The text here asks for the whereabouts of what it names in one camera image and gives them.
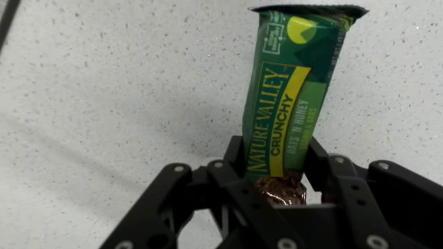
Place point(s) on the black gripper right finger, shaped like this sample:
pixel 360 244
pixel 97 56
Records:
pixel 392 207

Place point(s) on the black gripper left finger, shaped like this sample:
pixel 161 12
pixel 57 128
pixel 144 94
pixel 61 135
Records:
pixel 184 211

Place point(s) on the green granola bar packet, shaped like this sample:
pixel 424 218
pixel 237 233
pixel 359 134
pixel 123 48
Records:
pixel 285 91

